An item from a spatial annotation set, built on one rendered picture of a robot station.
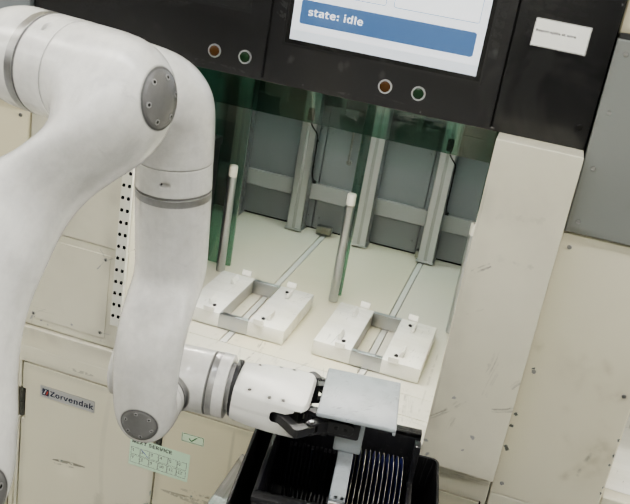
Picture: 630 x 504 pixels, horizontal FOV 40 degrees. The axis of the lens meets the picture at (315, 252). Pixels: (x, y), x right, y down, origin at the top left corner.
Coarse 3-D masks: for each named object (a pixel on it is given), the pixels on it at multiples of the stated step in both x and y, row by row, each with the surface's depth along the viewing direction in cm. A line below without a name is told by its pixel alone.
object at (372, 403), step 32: (352, 384) 112; (384, 384) 113; (320, 416) 104; (352, 416) 105; (384, 416) 106; (288, 448) 125; (320, 448) 124; (352, 448) 110; (384, 448) 123; (416, 448) 119; (256, 480) 107; (288, 480) 126; (320, 480) 125; (352, 480) 126
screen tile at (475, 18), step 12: (396, 0) 121; (408, 0) 120; (420, 0) 120; (432, 0) 119; (444, 0) 119; (456, 0) 118; (468, 0) 118; (480, 0) 117; (420, 12) 120; (432, 12) 120; (444, 12) 119; (456, 12) 119; (468, 12) 118; (480, 12) 118
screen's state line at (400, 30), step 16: (304, 0) 124; (304, 16) 125; (320, 16) 124; (336, 16) 124; (352, 16) 123; (368, 16) 122; (384, 16) 122; (352, 32) 124; (368, 32) 123; (384, 32) 122; (400, 32) 122; (416, 32) 121; (432, 32) 121; (448, 32) 120; (464, 32) 119; (432, 48) 121; (448, 48) 121; (464, 48) 120
